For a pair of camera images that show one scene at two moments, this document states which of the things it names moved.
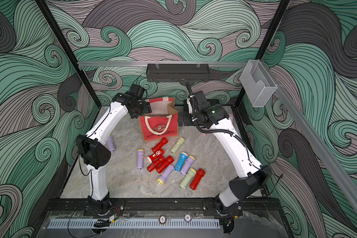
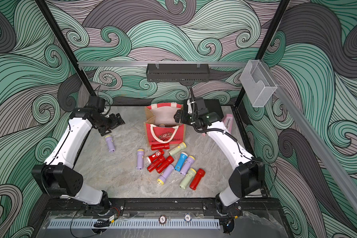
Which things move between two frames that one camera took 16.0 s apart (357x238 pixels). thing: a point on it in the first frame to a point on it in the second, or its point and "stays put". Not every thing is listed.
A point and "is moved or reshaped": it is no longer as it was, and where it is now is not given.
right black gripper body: x=190 y=119 stays put
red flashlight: x=157 y=162 stays put
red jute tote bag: x=162 y=122 is moved or reshaped
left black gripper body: x=141 y=110 to x=106 y=124
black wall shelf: x=177 y=73 stays put
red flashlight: x=197 y=177 stays put
